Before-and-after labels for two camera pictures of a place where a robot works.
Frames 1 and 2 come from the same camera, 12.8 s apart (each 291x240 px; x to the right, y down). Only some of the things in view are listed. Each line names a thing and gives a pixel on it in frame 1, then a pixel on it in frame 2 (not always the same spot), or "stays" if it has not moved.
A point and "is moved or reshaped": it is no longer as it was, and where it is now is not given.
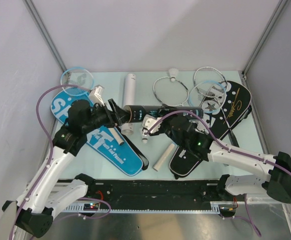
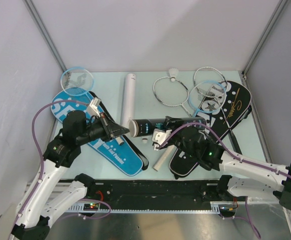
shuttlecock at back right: x=173 y=72 stays
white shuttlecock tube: x=130 y=98 stays
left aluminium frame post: x=35 y=12 stays
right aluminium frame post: x=277 y=13 stays
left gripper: x=111 y=119 -> x=115 y=129
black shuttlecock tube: x=137 y=113 is moved or reshaped
